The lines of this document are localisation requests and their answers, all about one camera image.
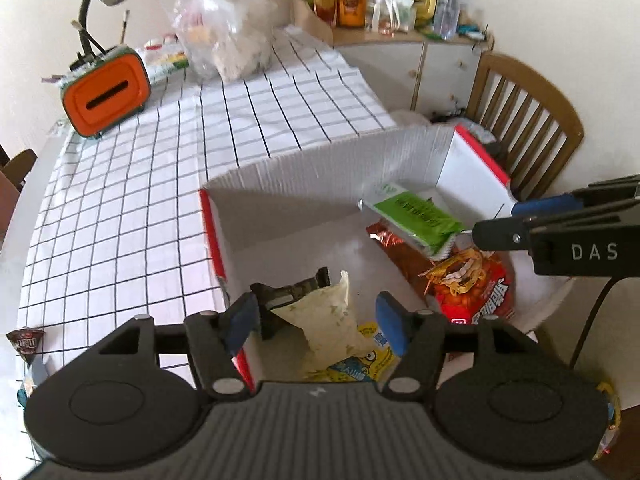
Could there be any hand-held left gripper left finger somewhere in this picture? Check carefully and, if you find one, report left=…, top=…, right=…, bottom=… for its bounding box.
left=75, top=291, right=259, bottom=402

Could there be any yellow cartoon snack packet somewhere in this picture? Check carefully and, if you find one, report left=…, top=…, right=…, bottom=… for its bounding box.
left=302, top=322, right=402, bottom=384

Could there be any clear water bottle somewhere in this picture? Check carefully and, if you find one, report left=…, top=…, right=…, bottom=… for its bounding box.
left=432, top=0, right=460, bottom=41

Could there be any wooden chair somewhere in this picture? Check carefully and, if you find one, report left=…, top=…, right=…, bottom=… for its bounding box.
left=465, top=52, right=585, bottom=202
left=0, top=148, right=39, bottom=193

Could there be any red snack packet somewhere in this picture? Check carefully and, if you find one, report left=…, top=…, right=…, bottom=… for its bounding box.
left=422, top=247, right=517, bottom=329

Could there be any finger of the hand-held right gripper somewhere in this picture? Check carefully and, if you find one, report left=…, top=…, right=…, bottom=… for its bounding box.
left=472, top=201, right=640, bottom=251
left=511, top=175, right=640, bottom=217

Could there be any clear plastic bag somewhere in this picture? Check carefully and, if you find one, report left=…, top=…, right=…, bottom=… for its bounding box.
left=172, top=0, right=279, bottom=84

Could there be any pale yellow snack packet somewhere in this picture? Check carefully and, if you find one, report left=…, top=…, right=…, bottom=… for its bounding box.
left=270, top=270, right=374, bottom=377

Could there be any orange tissue box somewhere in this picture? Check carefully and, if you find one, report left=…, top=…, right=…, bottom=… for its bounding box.
left=60, top=45, right=152, bottom=139

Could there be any cardboard holder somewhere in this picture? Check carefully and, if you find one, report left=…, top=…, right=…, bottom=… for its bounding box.
left=293, top=0, right=335, bottom=46

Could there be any green snack packet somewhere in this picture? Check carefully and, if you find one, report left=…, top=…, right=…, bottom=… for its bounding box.
left=359, top=182, right=466, bottom=259

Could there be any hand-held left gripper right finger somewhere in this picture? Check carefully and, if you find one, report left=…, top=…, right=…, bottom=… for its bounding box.
left=376, top=291, right=566, bottom=402

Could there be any colourful flat packet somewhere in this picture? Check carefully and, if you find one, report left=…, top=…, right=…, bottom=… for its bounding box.
left=144, top=35, right=191, bottom=74

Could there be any yellow lidded container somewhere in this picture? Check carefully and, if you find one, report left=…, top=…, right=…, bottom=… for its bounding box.
left=392, top=0, right=438, bottom=28

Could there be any dark red cone packet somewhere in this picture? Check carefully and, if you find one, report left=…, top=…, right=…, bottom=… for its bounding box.
left=6, top=328, right=46, bottom=367

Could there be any black cable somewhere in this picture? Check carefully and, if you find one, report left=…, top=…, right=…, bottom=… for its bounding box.
left=570, top=276, right=622, bottom=372

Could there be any checked tablecloth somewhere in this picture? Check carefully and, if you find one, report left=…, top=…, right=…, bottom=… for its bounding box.
left=17, top=25, right=397, bottom=461

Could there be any white sideboard cabinet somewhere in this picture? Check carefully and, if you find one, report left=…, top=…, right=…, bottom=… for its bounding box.
left=295, top=10, right=494, bottom=117

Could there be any red cardboard box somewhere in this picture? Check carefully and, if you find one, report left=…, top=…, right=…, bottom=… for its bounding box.
left=199, top=125, right=576, bottom=396

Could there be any black snack packet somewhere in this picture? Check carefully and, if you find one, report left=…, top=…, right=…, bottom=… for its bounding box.
left=250, top=267, right=332, bottom=342

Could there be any yellow bag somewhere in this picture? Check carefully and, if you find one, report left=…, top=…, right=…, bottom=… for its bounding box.
left=594, top=382, right=624, bottom=462

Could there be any brown snack packet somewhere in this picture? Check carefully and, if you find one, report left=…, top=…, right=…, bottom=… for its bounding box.
left=366, top=220, right=442, bottom=307

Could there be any pale blue packet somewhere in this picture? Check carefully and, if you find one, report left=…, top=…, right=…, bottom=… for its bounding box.
left=19, top=360, right=52, bottom=403

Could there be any white plastic bag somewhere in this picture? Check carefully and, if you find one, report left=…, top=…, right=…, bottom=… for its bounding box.
left=367, top=0, right=417, bottom=34

